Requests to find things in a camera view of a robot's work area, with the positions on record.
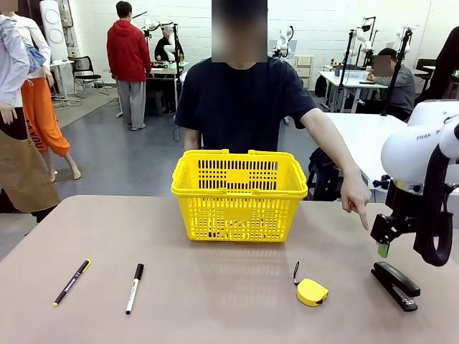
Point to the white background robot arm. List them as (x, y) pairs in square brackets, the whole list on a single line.
[(364, 37), (285, 41)]

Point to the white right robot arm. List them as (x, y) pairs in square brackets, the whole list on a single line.
[(405, 150)]

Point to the person in dark clothes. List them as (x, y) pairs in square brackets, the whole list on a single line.
[(446, 68)]

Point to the seated person in grey shirt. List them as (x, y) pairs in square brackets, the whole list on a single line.
[(403, 89)]

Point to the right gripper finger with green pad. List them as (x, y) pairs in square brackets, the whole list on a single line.
[(380, 250), (386, 251)]

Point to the person's left forearm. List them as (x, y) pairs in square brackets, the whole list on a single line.
[(331, 143)]

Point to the large white table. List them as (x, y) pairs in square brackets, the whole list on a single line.
[(365, 132)]

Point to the person's left hand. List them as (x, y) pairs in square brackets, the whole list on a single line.
[(355, 191)]

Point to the white desk with grey legs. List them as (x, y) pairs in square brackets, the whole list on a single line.
[(349, 80)]

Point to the mannequin in brown apron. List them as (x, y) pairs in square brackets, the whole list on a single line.
[(18, 161)]

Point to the yellow plastic shopping basket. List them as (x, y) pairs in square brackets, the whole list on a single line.
[(238, 215)]

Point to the seated person in black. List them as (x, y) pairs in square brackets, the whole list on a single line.
[(163, 46)]

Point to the white drawer cabinet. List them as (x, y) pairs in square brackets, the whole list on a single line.
[(305, 70)]

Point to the mannequin in orange pants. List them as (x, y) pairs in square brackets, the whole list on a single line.
[(39, 114)]

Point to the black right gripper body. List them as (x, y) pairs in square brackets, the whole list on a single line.
[(392, 224)]

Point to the man in red hoodie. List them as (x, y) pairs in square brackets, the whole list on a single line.
[(129, 53)]

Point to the black tripod stand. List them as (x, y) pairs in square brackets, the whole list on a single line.
[(396, 71), (345, 64), (176, 61)]

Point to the white marker with black cap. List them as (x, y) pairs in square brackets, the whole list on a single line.
[(134, 288)]

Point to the black stapler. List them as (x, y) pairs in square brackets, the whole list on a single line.
[(394, 283)]

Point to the yellow tape measure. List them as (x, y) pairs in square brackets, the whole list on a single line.
[(311, 292)]

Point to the black office chair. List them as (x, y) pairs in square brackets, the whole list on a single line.
[(84, 75)]

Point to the person in navy t-shirt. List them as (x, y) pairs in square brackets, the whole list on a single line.
[(236, 100)]

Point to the dark workbench table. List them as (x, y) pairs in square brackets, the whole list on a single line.
[(163, 77)]

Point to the white tower air conditioner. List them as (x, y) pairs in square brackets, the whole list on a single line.
[(53, 28)]

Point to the black and yellow pen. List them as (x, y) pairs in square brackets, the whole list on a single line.
[(71, 283)]

